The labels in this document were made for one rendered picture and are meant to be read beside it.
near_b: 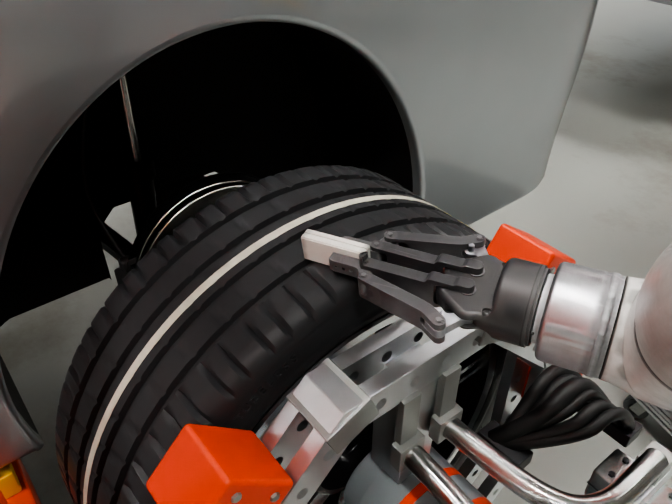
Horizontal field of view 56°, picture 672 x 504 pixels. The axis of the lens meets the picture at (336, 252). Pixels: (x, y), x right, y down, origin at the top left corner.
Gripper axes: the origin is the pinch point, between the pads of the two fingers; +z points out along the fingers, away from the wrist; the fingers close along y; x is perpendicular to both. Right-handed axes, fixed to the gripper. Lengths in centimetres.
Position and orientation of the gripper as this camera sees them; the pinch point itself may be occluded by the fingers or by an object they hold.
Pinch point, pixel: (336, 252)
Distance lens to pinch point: 62.9
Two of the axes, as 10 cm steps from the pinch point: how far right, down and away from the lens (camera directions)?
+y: 4.5, -6.2, 6.4
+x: -0.9, -7.4, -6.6
